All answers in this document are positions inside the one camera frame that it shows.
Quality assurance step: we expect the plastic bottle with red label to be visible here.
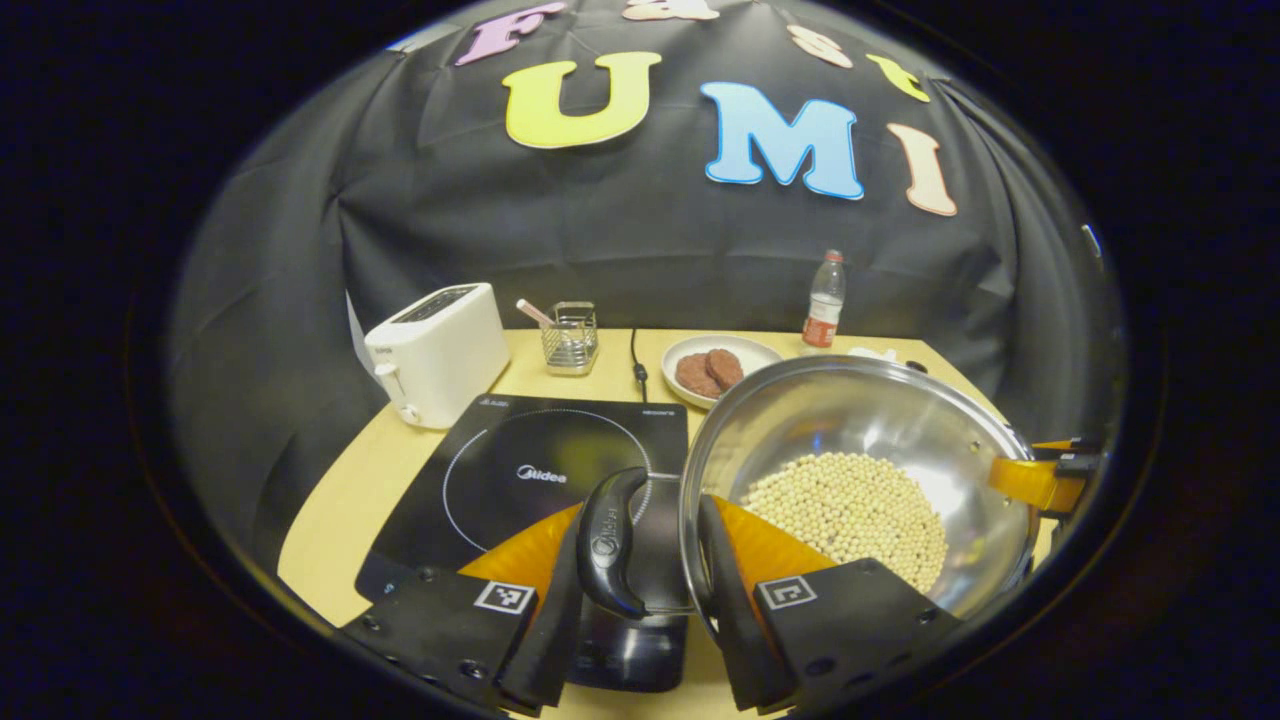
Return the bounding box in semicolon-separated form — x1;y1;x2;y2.
802;249;847;349

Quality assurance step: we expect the black backdrop cloth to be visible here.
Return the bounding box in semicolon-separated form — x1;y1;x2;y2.
170;0;1126;561

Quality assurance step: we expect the steel pot with black handle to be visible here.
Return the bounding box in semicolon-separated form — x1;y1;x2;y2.
577;355;1041;641

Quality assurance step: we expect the white toaster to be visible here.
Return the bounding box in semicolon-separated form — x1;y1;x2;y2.
363;282;512;431

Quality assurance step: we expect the clear glass holder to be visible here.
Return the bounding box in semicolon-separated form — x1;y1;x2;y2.
540;301;601;377

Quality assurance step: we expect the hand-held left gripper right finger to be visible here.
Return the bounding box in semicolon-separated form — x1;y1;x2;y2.
697;494;966;716

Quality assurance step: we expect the pile of soybeans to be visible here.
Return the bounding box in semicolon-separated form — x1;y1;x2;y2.
740;452;949;593

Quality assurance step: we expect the white round plate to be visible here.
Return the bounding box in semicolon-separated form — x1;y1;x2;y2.
661;334;784;410

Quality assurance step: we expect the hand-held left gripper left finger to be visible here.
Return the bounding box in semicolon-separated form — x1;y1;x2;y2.
340;503;586;716

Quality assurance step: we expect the black induction cooktop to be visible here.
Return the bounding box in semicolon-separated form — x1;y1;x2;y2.
355;393;691;693

